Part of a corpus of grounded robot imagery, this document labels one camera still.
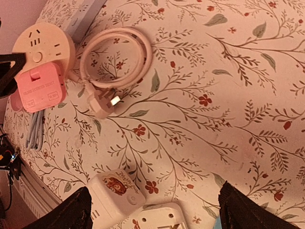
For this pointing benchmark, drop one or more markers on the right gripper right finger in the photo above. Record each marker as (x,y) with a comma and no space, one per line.
(237,211)

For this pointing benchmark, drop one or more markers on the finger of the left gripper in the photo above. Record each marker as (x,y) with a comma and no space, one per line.
(10,66)

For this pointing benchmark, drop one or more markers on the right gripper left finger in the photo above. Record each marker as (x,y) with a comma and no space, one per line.
(73,213)

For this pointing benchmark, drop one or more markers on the pink square plug adapter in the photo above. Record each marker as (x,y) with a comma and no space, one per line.
(41,87)

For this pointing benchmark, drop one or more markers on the white cube socket adapter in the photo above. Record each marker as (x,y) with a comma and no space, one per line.
(114,197)

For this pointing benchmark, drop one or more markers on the white plug adapter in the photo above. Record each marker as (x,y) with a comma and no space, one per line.
(162,216)

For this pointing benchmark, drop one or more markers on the light blue power strip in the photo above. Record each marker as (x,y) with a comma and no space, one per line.
(83,18)

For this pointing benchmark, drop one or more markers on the pink round power socket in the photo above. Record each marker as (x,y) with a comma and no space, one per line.
(44,42)

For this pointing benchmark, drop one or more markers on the floral tablecloth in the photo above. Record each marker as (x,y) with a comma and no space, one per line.
(224,100)

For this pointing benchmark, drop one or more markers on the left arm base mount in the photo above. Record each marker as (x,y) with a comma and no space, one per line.
(10,159)

